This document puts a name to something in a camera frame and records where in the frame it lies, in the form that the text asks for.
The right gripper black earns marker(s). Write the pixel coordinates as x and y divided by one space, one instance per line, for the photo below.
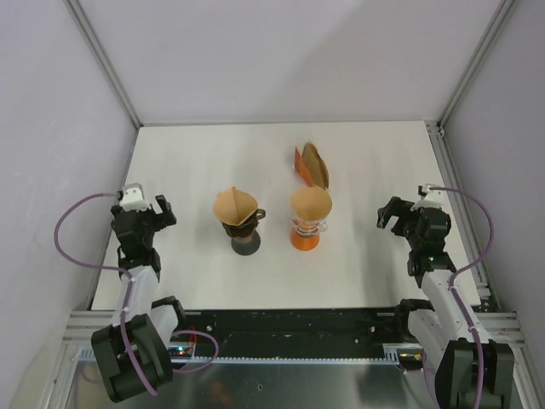
397 207

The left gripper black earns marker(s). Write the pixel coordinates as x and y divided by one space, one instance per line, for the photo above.
161 220

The brown paper coffee filter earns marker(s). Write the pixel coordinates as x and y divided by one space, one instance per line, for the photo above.
233 207
311 203

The olive green plastic dripper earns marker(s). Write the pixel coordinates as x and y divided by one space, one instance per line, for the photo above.
246 228

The glass beaker with orange contents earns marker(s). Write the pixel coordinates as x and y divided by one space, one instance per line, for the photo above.
304 242

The clear plastic dripper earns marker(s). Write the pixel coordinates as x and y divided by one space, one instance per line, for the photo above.
307 228

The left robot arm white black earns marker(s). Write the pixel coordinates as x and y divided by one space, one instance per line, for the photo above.
132 352

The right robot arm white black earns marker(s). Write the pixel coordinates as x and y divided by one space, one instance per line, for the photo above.
471 369

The brown paper coffee filters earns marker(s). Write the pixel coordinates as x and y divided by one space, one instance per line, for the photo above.
315 166

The orange coffee filter box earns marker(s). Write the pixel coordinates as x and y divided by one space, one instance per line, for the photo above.
301 169

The grey carafe with red rim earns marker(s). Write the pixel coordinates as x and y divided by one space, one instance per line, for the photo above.
248 245

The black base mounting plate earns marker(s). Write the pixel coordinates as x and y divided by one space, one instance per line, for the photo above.
297 330

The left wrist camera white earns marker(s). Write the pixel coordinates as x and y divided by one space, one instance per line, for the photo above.
132 198

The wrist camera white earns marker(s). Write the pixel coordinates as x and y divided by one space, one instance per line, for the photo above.
132 198
431 196

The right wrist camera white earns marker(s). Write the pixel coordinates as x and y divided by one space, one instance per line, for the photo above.
431 196

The aluminium frame rail right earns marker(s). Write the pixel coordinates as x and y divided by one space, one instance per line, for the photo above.
477 249

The grey slotted cable duct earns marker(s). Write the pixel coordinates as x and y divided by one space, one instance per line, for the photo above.
384 355

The aluminium frame post left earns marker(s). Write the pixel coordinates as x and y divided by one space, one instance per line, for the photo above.
98 51

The aluminium frame post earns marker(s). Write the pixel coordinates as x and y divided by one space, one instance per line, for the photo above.
492 32
98 51

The aluminium frame post right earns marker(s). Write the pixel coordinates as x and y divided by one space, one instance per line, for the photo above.
492 32

